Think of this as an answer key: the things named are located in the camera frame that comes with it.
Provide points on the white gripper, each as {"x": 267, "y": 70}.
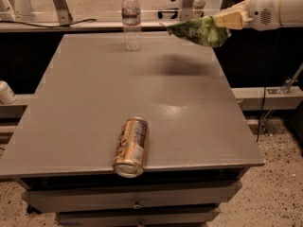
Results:
{"x": 262, "y": 12}

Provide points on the green jalapeno chip bag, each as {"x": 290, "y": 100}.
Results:
{"x": 201, "y": 31}

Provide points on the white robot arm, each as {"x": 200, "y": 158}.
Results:
{"x": 290, "y": 13}

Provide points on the white bottle behind glass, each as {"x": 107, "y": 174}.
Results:
{"x": 198, "y": 8}

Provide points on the clear plastic water bottle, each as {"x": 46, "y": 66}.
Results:
{"x": 131, "y": 21}

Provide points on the grey drawer cabinet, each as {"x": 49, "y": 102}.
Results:
{"x": 113, "y": 138}

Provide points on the gold drink can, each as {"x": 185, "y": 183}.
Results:
{"x": 132, "y": 146}

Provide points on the grey metal frame post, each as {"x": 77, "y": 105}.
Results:
{"x": 185, "y": 10}

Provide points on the grey metal bracket left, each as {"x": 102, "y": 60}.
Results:
{"x": 63, "y": 13}

